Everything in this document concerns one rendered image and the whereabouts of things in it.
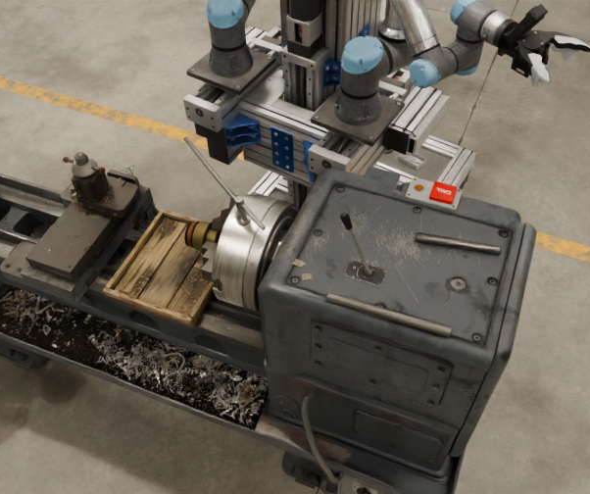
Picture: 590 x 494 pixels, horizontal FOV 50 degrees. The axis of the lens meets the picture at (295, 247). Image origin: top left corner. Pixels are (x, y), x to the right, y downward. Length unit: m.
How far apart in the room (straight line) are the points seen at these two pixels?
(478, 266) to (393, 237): 0.21
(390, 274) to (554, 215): 2.11
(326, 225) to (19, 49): 3.60
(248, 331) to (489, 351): 0.74
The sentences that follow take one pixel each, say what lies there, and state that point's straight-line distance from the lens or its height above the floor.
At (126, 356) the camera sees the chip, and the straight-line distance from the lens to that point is 2.21.
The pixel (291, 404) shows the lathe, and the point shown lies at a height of 0.67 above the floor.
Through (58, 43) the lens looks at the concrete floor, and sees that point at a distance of 4.83.
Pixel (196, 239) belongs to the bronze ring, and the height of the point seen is 1.10.
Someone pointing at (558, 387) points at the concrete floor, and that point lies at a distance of 2.92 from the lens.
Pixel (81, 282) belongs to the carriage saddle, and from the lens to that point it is 2.01.
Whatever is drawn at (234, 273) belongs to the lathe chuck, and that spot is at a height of 1.15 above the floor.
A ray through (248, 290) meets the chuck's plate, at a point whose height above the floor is 1.12.
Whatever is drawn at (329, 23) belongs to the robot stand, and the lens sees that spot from 2.11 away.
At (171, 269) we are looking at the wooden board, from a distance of 2.00.
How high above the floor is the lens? 2.44
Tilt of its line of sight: 51 degrees down
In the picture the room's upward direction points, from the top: 2 degrees counter-clockwise
